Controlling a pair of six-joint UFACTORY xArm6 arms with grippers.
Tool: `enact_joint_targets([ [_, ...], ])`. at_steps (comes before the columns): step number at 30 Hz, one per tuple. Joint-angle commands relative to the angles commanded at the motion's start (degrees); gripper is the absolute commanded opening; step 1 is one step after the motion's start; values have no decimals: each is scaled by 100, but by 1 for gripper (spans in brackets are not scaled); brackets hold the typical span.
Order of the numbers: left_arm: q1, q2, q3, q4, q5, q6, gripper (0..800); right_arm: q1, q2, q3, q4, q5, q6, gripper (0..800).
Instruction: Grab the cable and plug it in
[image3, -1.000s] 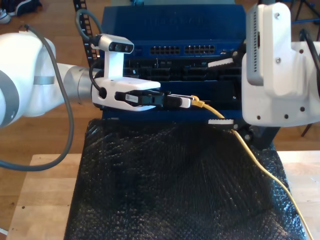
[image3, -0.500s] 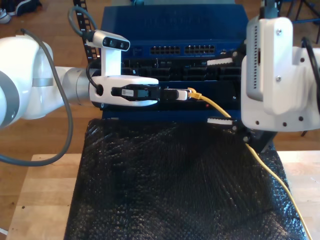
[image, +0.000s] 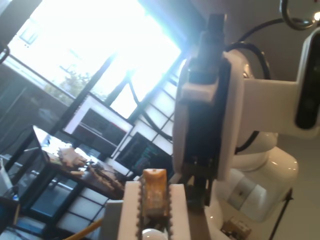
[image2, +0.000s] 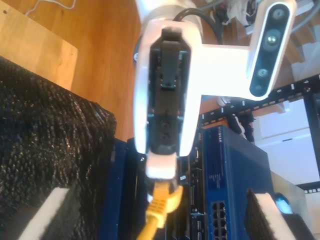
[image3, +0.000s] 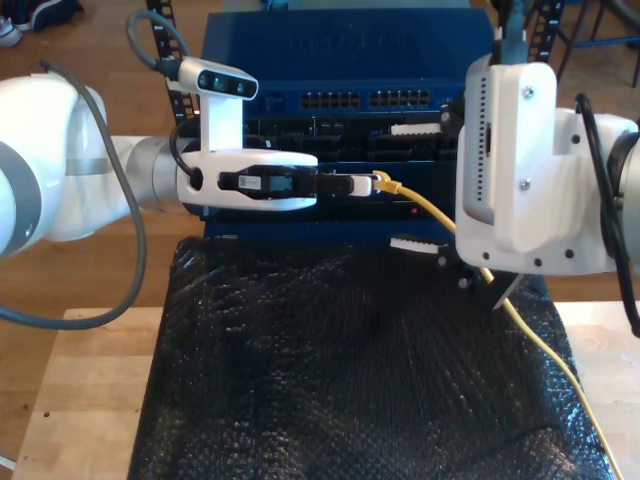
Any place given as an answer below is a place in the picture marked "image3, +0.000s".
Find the black rack server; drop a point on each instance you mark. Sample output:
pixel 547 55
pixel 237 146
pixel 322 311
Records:
pixel 350 150

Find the dark blue base panel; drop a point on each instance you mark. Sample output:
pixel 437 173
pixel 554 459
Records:
pixel 300 231

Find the dark metal stool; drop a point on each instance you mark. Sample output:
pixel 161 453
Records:
pixel 600 45

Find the black bubble wrap mat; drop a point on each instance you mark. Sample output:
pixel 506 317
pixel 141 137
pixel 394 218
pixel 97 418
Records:
pixel 325 400

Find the dark blue shoe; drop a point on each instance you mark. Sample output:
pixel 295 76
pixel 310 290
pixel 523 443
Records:
pixel 50 12

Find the white shoe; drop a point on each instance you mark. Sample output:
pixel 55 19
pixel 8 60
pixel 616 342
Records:
pixel 7 32

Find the white flat strip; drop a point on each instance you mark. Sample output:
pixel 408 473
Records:
pixel 6 462

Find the blue network switch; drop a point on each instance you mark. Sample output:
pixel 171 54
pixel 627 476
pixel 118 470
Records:
pixel 350 50

